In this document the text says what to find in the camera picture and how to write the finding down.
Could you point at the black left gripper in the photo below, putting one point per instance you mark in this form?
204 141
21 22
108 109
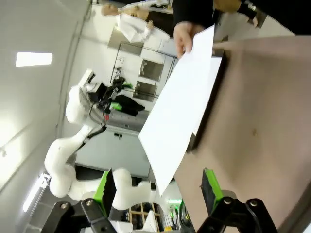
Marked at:
108 94

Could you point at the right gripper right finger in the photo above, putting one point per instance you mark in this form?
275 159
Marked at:
210 191

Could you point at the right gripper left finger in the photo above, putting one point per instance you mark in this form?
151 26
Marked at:
108 191

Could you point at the stack of white A4 sheets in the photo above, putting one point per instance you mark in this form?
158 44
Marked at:
175 109

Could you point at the white A4 paper sheet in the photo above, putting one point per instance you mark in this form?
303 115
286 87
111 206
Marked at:
216 65

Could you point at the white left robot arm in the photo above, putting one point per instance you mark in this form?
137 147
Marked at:
60 167

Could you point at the person's left hand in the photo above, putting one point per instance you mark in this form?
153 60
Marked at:
183 36

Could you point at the person's right hand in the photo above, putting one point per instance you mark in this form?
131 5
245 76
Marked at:
253 21

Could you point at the black draped jacket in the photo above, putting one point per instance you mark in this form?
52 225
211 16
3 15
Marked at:
128 104

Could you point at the small red knob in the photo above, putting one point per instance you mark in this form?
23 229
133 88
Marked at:
106 118

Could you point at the wooden shelf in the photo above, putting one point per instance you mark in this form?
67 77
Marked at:
136 213

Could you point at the ceiling light panel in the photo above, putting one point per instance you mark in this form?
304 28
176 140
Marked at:
34 59
36 194

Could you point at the brown plastic serving tray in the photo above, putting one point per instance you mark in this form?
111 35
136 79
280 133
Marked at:
211 109

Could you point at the person in black jacket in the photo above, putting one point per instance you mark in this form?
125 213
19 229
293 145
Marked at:
279 14

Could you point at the grey framed wall panel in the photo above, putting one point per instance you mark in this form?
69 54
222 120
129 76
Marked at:
145 89
151 70

